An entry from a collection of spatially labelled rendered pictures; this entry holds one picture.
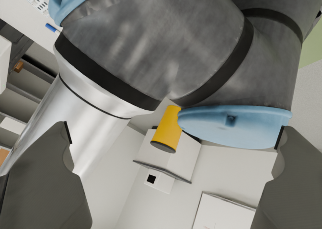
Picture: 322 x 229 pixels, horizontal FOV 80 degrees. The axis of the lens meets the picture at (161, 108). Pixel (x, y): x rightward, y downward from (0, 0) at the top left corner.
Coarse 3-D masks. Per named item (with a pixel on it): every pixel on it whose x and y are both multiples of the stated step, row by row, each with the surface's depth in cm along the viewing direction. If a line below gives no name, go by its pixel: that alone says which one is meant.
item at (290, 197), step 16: (288, 128) 11; (288, 144) 9; (304, 144) 9; (288, 160) 8; (304, 160) 8; (320, 160) 8; (288, 176) 8; (304, 176) 8; (320, 176) 8; (272, 192) 7; (288, 192) 7; (304, 192) 7; (320, 192) 7; (272, 208) 6; (288, 208) 6; (304, 208) 6; (320, 208) 6; (256, 224) 7; (272, 224) 6; (288, 224) 6; (304, 224) 6; (320, 224) 6
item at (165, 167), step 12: (144, 144) 428; (180, 144) 361; (192, 144) 380; (144, 156) 404; (156, 156) 374; (168, 156) 349; (180, 156) 359; (192, 156) 378; (156, 168) 351; (168, 168) 340; (180, 168) 357; (192, 168) 375; (156, 180) 360; (168, 180) 372; (180, 180) 383; (168, 192) 370
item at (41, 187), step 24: (48, 144) 10; (24, 168) 8; (48, 168) 8; (72, 168) 10; (24, 192) 7; (48, 192) 7; (72, 192) 7; (0, 216) 6; (24, 216) 6; (48, 216) 6; (72, 216) 6
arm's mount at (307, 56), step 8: (320, 24) 29; (312, 32) 31; (320, 32) 30; (312, 40) 32; (320, 40) 32; (304, 48) 34; (312, 48) 33; (320, 48) 33; (304, 56) 35; (312, 56) 35; (320, 56) 34; (304, 64) 37
